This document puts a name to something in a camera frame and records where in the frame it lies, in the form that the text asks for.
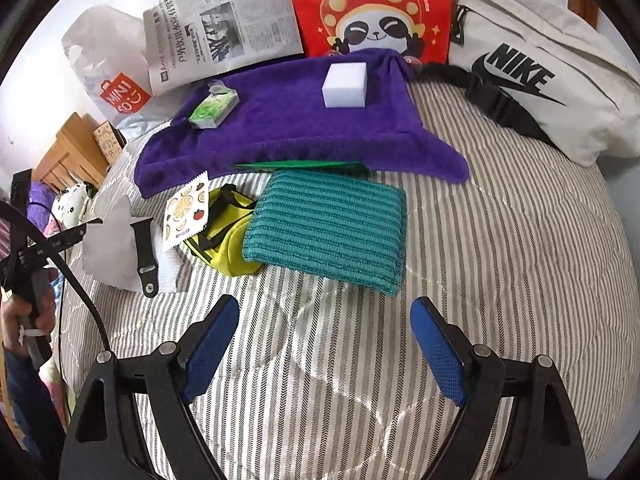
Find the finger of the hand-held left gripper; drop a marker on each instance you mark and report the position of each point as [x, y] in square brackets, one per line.
[65, 237]

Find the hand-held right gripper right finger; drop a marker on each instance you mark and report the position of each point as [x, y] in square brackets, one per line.
[440, 350]

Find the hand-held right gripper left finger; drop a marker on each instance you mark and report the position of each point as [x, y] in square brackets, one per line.
[215, 345]

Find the pale green microfibre cloth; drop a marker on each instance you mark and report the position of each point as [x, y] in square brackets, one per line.
[110, 250]

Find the white paper towel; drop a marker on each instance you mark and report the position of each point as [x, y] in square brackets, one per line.
[170, 270]

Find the teal ribbed cloth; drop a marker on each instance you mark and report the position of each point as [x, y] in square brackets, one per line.
[325, 230]

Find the person's left hand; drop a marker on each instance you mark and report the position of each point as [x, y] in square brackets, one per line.
[12, 317]

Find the white plush toy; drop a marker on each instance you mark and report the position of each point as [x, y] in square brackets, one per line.
[70, 207]

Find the wooden furniture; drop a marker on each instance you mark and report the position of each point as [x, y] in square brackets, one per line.
[60, 155]

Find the small patterned box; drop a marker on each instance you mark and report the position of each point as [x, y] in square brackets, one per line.
[107, 142]

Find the grey striped bedding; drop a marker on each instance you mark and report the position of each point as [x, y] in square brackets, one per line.
[500, 260]

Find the person's dark blue trousers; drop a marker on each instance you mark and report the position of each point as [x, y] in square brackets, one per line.
[22, 400]

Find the fruit print packet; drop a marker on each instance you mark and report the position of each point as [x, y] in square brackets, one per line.
[185, 212]

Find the white plastic bag red logo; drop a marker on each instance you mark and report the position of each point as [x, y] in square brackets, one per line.
[100, 60]

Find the green tissue pack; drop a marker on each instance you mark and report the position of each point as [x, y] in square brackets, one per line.
[212, 107]

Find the thin dark green cloth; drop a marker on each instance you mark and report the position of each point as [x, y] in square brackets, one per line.
[310, 166]

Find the purple towel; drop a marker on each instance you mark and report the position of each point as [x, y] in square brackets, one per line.
[300, 130]

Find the folded newspaper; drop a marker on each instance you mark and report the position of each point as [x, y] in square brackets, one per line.
[225, 15]

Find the white sponge block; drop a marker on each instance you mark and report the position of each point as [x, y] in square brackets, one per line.
[345, 87]

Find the wooden bed frame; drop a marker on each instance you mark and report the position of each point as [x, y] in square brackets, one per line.
[582, 5]

